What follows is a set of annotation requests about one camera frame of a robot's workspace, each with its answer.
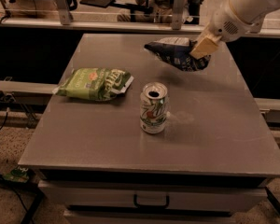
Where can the black drawer handle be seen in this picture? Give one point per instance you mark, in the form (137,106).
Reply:
(151,203)

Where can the metal rail with brackets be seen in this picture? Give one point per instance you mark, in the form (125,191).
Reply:
(44,14)

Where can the white drawer cabinet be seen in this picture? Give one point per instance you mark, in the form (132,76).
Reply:
(112,203)

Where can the blue chip bag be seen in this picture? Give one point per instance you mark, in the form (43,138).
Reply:
(176,52)

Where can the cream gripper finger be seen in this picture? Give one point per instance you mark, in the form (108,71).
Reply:
(205,44)

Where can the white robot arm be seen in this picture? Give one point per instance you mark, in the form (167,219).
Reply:
(250,9)

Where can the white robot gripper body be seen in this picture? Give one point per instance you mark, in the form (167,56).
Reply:
(224,25)

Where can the white green 7up can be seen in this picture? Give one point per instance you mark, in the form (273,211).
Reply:
(154,103)

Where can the green packet on floor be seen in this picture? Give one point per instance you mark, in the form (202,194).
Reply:
(18,174)

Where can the green chip bag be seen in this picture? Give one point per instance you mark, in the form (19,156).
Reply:
(95,84)

